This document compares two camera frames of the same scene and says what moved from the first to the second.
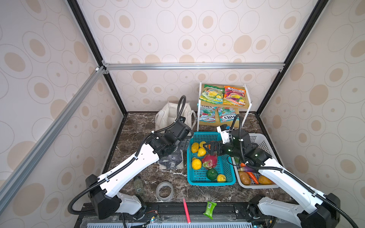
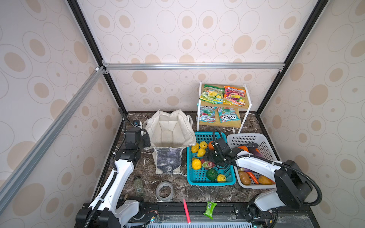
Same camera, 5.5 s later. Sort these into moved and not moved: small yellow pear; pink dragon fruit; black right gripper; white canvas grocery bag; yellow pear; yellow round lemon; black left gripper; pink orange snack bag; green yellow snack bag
Moved: black left gripper; black right gripper; white canvas grocery bag
Not moved: pink orange snack bag; pink dragon fruit; small yellow pear; yellow round lemon; yellow pear; green yellow snack bag
